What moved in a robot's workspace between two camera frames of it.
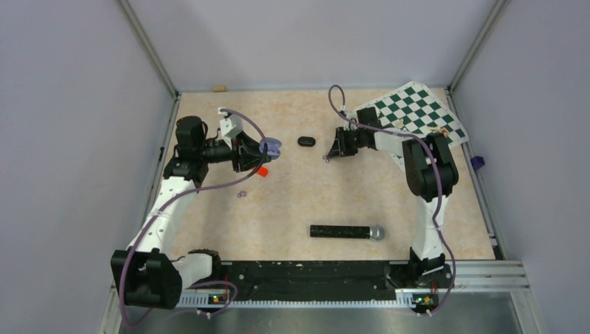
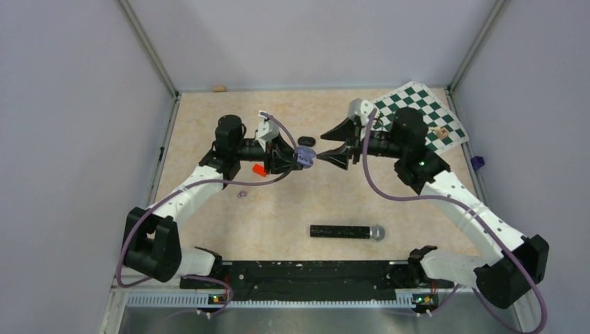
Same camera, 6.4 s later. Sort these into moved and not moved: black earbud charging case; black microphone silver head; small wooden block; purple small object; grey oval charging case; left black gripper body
Moved: left black gripper body; grey oval charging case
Not moved: purple small object; black microphone silver head; black earbud charging case; small wooden block
